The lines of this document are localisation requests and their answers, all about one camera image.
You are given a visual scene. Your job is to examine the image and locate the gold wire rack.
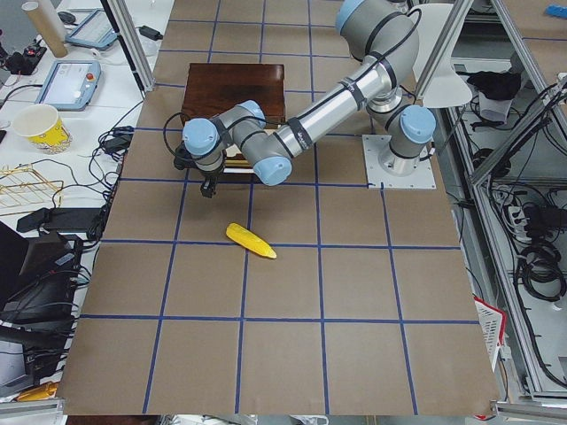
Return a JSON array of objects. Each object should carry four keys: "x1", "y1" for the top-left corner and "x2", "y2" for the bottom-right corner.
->
[{"x1": 1, "y1": 165, "x2": 64, "y2": 216}]

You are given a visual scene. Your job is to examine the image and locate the cardboard tube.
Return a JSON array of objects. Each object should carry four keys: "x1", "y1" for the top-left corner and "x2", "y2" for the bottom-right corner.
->
[{"x1": 21, "y1": 0, "x2": 68, "y2": 58}]

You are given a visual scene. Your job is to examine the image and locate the far teach pendant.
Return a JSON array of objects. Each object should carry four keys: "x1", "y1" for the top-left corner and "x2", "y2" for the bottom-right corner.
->
[{"x1": 66, "y1": 9, "x2": 117, "y2": 50}]

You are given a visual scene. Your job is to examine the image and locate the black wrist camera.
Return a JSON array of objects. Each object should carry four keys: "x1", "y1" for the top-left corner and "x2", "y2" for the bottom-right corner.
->
[{"x1": 174, "y1": 142, "x2": 196, "y2": 170}]

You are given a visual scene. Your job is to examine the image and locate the near teach pendant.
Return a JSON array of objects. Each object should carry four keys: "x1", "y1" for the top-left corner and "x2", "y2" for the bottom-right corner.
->
[{"x1": 35, "y1": 60, "x2": 102, "y2": 112}]

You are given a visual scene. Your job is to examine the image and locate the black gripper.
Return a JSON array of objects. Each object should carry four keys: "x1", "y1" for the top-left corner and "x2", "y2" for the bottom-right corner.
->
[{"x1": 198, "y1": 166, "x2": 224, "y2": 198}]

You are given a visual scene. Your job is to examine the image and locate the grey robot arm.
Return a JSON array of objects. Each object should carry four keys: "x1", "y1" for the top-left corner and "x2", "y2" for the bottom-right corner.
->
[{"x1": 172, "y1": 1, "x2": 436, "y2": 197}]

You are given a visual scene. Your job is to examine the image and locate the yellow corn cob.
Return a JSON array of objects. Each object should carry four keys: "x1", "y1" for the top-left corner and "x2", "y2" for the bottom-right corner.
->
[{"x1": 226, "y1": 223, "x2": 277, "y2": 259}]

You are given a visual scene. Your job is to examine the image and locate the dark wooden drawer cabinet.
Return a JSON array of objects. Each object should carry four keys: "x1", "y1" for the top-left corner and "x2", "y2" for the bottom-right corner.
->
[{"x1": 181, "y1": 63, "x2": 286, "y2": 128}]

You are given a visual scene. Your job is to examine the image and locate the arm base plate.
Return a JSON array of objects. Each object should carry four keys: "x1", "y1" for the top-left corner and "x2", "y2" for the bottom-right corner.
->
[{"x1": 362, "y1": 135, "x2": 436, "y2": 190}]

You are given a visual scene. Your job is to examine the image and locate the white lamp shade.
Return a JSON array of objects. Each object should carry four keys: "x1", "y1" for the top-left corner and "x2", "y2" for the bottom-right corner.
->
[{"x1": 413, "y1": 1, "x2": 472, "y2": 108}]

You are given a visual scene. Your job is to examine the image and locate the yellow white paper cup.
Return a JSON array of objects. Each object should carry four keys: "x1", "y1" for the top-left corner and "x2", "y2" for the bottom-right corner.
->
[{"x1": 12, "y1": 104, "x2": 73, "y2": 154}]

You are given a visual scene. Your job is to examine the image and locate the black equipment pile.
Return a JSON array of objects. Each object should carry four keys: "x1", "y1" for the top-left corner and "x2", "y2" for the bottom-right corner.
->
[{"x1": 1, "y1": 223, "x2": 90, "y2": 397}]

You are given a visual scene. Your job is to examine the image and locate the teach pendant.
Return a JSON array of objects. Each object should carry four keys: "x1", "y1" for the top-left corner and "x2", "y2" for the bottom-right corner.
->
[
  {"x1": 66, "y1": 9, "x2": 117, "y2": 50},
  {"x1": 35, "y1": 60, "x2": 102, "y2": 112}
]

